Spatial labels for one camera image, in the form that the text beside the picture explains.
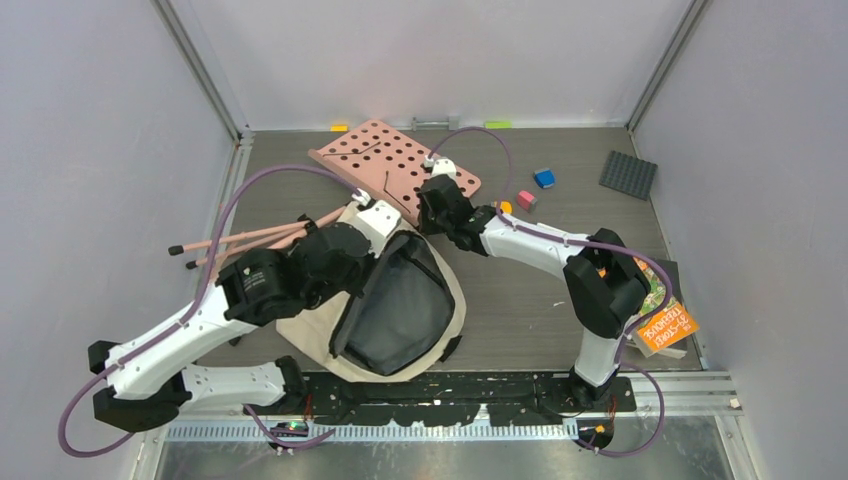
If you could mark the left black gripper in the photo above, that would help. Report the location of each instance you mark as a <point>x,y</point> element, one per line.
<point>358,285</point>

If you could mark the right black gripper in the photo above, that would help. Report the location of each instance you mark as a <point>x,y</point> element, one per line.
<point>427,226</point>

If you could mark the cream canvas backpack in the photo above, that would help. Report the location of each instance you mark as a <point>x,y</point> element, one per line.
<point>409,317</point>

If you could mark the orange treehouse book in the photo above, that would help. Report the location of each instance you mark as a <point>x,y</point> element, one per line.
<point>665,328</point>

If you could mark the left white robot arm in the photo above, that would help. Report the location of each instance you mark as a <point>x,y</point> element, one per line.
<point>155,378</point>

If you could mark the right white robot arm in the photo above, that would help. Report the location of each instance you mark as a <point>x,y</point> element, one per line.
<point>605,285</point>

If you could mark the pink music stand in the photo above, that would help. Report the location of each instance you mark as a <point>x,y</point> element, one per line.
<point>375,157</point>

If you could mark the pink eraser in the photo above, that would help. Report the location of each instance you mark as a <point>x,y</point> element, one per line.
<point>526,200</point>

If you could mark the green tape piece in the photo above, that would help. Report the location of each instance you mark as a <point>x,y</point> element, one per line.
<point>496,125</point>

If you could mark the blue eraser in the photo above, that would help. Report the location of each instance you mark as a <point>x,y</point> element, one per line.
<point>544,178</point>

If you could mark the dark grey studded plate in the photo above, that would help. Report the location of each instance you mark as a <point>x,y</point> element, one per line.
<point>629,175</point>

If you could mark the black moon sixpence book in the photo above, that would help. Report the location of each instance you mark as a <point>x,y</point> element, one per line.
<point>679,349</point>

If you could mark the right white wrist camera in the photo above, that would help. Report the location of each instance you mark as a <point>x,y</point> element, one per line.
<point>440,166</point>

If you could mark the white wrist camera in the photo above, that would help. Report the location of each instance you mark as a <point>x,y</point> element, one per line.
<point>375,219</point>
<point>440,166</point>

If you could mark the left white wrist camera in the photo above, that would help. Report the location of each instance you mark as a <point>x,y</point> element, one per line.
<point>375,219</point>

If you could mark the metal wall bracket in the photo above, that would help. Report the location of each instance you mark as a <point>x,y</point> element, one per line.
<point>450,123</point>

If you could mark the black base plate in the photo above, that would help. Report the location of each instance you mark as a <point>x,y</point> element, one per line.
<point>448,398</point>

